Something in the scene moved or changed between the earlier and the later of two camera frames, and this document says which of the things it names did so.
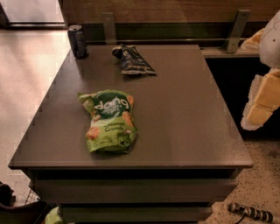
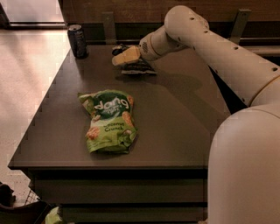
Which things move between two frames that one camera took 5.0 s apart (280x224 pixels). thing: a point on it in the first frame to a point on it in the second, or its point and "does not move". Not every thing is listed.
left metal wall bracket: [109, 27] does not move
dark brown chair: [33, 213] does not move
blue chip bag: [133, 61] does not move
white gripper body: [271, 44] to [146, 46]
